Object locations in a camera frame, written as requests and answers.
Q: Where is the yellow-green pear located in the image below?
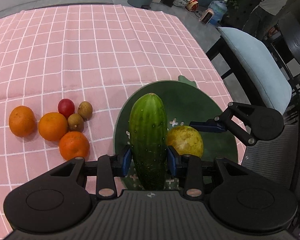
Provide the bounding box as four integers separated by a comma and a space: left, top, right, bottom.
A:
166, 126, 204, 158

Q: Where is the small red fruit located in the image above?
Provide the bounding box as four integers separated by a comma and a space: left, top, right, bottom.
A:
58, 99, 75, 119

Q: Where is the brown longan right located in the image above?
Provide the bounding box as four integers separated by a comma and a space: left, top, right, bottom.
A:
77, 101, 93, 120

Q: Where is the black round table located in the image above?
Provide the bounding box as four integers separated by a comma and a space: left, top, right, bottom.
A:
278, 12, 300, 65

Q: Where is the pink checkered tablecloth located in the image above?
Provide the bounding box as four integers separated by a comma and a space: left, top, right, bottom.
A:
0, 4, 248, 240

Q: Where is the green colander bowl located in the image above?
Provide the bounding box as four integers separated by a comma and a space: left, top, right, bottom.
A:
114, 76, 238, 163

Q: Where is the green cucumber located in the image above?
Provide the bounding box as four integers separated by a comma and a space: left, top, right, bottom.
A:
129, 93, 168, 191

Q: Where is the black wooden chair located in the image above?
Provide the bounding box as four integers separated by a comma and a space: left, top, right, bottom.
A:
205, 36, 300, 98

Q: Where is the orange tangerine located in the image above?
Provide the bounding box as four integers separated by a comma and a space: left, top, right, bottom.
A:
58, 131, 90, 161
38, 112, 68, 141
8, 106, 37, 138

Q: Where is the light blue seat cushion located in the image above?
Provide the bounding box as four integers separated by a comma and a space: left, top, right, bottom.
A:
218, 27, 292, 114

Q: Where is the small white heater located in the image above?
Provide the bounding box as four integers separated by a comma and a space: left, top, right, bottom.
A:
200, 8, 214, 24

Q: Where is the brown longan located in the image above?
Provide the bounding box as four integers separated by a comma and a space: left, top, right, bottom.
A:
68, 113, 84, 132
77, 101, 93, 120

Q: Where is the seated person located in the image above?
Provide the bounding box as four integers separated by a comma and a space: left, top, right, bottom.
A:
242, 0, 288, 41

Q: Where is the blue water jug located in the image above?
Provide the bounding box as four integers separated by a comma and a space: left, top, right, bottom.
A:
208, 0, 228, 25

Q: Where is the brown longan middle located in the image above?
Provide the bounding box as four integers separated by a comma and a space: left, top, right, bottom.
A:
68, 113, 84, 132

